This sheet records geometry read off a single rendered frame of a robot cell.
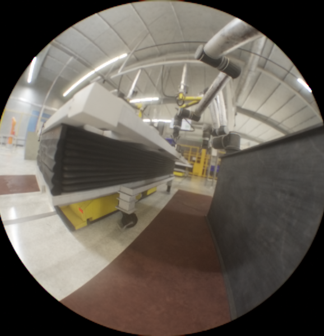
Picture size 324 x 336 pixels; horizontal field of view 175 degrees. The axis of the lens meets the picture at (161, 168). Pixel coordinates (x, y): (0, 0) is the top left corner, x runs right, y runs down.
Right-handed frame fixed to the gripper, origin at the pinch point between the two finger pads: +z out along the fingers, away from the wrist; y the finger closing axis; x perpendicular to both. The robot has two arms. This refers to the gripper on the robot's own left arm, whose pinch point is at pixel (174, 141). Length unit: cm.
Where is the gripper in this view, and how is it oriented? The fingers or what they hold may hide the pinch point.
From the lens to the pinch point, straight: 133.4
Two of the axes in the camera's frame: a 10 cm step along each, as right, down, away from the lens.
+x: -3.1, -0.1, -9.5
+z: -1.8, 9.8, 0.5
